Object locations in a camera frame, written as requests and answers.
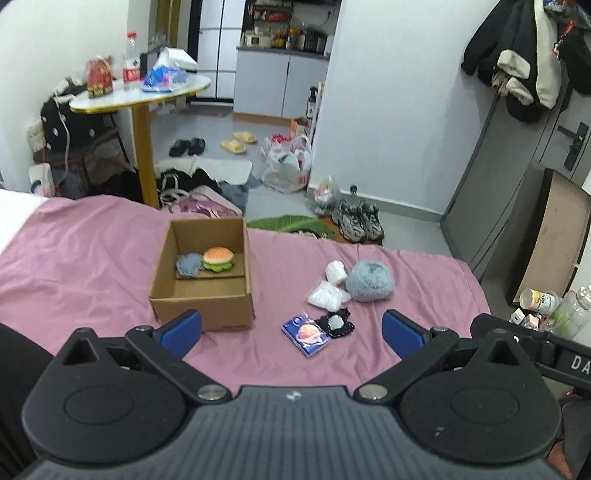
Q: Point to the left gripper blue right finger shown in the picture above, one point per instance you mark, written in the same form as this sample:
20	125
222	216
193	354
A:
402	334

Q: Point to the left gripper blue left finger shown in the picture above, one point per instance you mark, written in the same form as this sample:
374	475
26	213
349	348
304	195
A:
181	334

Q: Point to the fluffy blue-grey plush roll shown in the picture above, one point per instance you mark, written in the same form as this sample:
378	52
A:
370	281

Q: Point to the plush hamburger toy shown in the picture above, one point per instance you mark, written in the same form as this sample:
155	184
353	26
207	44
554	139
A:
218	259

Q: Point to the clear bag white stuffing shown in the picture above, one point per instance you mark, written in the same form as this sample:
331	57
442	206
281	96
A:
328	297

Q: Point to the blue planet tissue pack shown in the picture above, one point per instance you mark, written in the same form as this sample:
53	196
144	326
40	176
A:
306	335

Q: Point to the cardboard box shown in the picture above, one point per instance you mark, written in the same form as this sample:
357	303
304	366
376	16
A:
224	298

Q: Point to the small blue-grey cloth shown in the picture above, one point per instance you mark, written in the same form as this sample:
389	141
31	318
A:
189	265

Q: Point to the grey sneaker right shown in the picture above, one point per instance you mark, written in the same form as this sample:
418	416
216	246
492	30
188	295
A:
371	222

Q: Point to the grey sneaker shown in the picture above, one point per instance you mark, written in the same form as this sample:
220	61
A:
349	221
371	222

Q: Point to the grey sneaker left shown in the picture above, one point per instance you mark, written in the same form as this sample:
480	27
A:
349	221

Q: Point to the pink bed sheet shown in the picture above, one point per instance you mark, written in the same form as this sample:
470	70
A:
67	264

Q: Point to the pink bear cushion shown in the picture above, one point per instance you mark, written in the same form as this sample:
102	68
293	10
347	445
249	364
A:
203	206

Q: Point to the white cup container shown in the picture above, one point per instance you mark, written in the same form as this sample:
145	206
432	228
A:
544	303

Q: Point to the grey door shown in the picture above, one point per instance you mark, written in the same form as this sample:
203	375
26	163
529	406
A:
483	202

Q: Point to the black clothes pile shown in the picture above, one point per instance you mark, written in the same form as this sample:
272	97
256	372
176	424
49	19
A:
175	185

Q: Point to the green leaf cartoon rug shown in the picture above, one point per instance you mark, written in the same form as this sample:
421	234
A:
294	224

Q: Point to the small clear trash bag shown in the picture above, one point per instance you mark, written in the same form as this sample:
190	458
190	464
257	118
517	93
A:
321	200

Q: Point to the white floor mat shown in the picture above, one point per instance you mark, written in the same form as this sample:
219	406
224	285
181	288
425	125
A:
234	172

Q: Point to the black slipper pair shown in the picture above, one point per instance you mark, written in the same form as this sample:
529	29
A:
192	147

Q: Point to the black framed board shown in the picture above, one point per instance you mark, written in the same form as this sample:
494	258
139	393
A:
555	235

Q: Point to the yellow slipper near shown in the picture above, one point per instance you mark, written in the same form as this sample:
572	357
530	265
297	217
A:
234	147

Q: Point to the yellow slipper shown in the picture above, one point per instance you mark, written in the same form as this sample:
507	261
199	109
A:
234	147
245	137

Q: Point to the large white shopping bag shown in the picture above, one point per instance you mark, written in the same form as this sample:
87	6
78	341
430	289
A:
288	165

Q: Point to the yellow slipper far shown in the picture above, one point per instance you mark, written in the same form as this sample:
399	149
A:
245	137

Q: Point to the black polka dot bag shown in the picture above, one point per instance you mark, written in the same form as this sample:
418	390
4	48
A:
63	127

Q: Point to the round white yellow table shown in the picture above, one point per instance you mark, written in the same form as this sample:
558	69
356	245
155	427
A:
138	102

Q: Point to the white kitchen cabinet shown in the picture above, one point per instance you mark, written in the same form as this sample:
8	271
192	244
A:
276	83

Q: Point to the plastic water bottle red label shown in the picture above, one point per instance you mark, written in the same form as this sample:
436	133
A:
131	62

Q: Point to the red snack bag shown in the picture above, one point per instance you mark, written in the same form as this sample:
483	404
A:
98	75

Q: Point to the black white hanging jacket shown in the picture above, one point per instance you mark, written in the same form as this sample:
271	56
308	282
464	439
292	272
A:
525	49

